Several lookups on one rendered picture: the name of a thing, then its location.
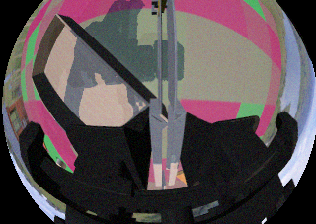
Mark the short dark cylinder with cream top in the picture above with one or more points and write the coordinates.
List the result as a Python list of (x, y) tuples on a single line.
[(60, 163)]

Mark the light wooden board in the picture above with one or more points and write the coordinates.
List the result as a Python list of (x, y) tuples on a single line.
[(181, 176)]

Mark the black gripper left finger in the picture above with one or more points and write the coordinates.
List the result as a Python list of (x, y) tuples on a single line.
[(130, 143)]

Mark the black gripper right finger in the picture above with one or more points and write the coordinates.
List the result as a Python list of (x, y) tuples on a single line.
[(202, 141)]

